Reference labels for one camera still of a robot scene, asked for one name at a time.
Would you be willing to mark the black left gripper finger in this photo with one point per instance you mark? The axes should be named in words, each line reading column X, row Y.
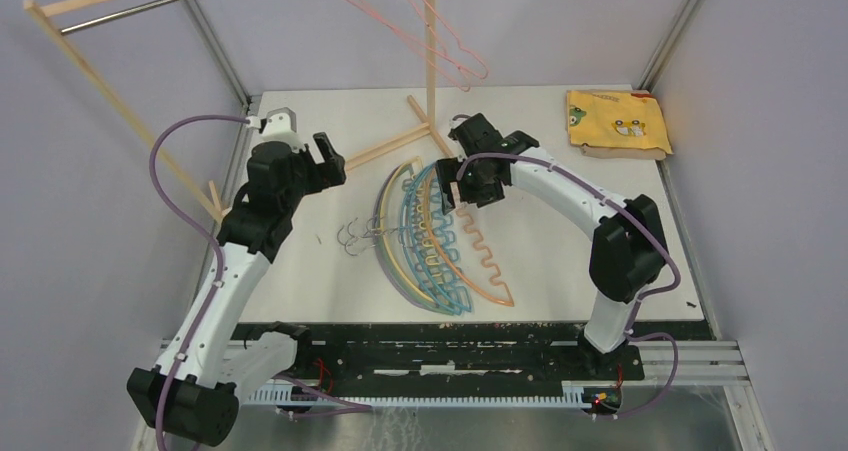
column 327, row 177
column 332, row 162

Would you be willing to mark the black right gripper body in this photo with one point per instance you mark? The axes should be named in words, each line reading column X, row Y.
column 474, row 188

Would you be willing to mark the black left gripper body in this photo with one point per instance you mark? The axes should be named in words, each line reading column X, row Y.
column 305, row 171

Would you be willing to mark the orange wavy plastic hanger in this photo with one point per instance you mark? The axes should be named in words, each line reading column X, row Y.
column 453, row 252

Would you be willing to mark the pink wire hanger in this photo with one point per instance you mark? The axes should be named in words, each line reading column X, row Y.
column 439, row 44

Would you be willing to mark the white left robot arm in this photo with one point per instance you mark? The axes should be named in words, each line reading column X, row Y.
column 192, row 391

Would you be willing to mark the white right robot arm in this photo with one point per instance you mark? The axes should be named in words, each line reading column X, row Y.
column 628, row 244

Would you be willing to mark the teal plastic hanger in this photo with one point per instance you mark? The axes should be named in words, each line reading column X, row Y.
column 416, row 262

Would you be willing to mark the purple plastic hanger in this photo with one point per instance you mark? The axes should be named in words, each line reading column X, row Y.
column 354, row 244

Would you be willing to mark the blue wavy plastic hanger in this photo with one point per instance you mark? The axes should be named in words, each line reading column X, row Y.
column 437, row 249

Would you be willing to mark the yellow plastic hanger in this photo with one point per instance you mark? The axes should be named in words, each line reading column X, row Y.
column 392, row 270

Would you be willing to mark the yellow printed folded cloth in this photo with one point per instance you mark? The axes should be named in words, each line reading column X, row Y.
column 611, row 124

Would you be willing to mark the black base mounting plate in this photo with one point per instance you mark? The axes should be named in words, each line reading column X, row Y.
column 444, row 360

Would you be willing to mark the metal hanging rod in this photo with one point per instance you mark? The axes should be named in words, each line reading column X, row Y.
column 118, row 15

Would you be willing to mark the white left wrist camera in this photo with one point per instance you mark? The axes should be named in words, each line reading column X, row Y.
column 278, row 123

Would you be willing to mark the white slotted cable duct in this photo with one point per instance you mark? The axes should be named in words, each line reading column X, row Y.
column 281, row 393

